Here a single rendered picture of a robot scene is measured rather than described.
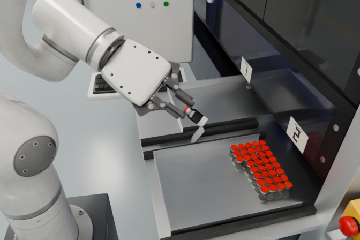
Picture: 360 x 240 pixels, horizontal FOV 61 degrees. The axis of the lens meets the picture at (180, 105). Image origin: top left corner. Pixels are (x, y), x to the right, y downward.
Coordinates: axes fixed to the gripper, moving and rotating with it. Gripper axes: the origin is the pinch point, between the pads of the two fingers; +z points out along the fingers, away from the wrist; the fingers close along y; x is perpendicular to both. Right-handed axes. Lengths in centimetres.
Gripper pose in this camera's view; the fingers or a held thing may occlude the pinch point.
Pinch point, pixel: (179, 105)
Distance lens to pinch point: 57.0
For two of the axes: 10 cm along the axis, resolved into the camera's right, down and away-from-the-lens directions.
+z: 8.0, 6.0, -0.3
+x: 0.8, -1.6, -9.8
